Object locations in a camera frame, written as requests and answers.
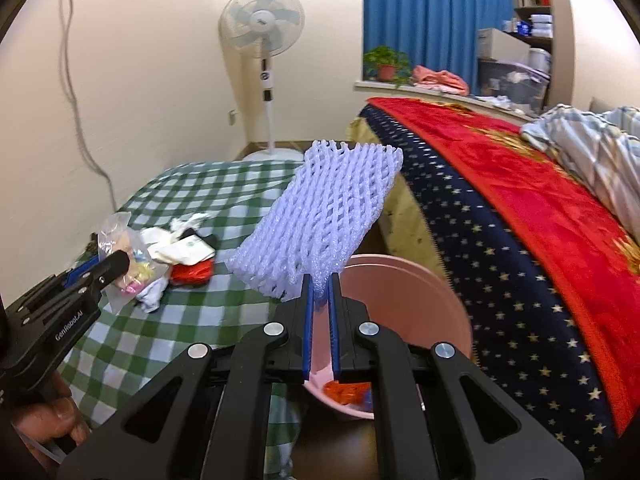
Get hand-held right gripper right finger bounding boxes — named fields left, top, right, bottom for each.
left=327, top=274, right=583, bottom=480

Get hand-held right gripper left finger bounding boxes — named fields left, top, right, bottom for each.
left=57, top=274, right=316, bottom=480

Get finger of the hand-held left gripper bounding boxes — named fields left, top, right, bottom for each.
left=70, top=251, right=131, bottom=295
left=52, top=259, right=103, bottom=282

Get clear plastic bag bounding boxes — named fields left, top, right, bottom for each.
left=96, top=211, right=151, bottom=316

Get white paper packet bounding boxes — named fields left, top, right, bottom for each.
left=140, top=227, right=211, bottom=266

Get pink plastic bucket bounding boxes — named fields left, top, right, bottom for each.
left=302, top=254, right=473, bottom=421

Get red plastic wrapper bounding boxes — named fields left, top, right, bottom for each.
left=170, top=258, right=215, bottom=288

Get white foam fruit net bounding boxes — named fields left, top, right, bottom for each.
left=225, top=140, right=405, bottom=303

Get person's left hand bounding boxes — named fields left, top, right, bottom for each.
left=11, top=375, right=94, bottom=456

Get white crumpled wrapper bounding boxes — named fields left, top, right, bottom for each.
left=135, top=277, right=171, bottom=315

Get orange red wrapper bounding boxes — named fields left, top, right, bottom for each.
left=324, top=381, right=373, bottom=406

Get green checked tablecloth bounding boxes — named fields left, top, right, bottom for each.
left=52, top=159, right=321, bottom=480

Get yellow bed skirt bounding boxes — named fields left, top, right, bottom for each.
left=347, top=117, right=451, bottom=281

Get bed with red blanket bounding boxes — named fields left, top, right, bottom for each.
left=357, top=104, right=626, bottom=468

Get red floral blanket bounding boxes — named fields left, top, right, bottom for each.
left=367, top=96, right=640, bottom=438

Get potted green plant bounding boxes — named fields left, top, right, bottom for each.
left=362, top=46, right=413, bottom=88

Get pink folded cloth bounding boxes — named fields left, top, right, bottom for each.
left=411, top=65, right=471, bottom=97

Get white clothes pile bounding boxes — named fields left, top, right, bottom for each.
left=475, top=92, right=533, bottom=113

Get white standing fan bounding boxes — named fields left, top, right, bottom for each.
left=218, top=0, right=307, bottom=162

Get clear storage box purple lid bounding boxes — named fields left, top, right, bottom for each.
left=477, top=57, right=551, bottom=113

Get blue white striped quilt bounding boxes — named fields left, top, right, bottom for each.
left=520, top=104, right=640, bottom=241

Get grey cardboard box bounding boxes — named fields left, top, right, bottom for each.
left=475, top=27, right=531, bottom=63

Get blue curtain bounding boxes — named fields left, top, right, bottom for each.
left=362, top=0, right=516, bottom=83

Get white plastic container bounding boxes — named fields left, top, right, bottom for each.
left=527, top=47, right=552, bottom=75

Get stack of white blue packs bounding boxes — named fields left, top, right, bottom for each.
left=502, top=14, right=553, bottom=38

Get wooden shelf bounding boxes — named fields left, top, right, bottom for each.
left=510, top=0, right=573, bottom=111

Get grey wall cable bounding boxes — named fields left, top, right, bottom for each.
left=57, top=0, right=118, bottom=211

